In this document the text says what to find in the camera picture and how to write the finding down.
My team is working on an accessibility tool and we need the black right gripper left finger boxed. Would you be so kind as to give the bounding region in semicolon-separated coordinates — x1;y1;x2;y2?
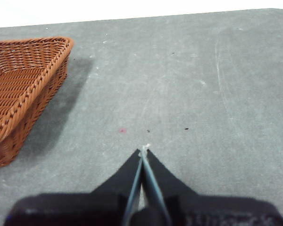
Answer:
3;148;145;226

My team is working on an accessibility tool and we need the brown woven wicker basket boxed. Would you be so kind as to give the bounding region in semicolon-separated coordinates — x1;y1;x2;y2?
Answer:
0;36;75;168

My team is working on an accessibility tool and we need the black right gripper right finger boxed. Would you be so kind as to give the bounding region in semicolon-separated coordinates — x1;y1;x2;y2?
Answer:
143;150;283;226

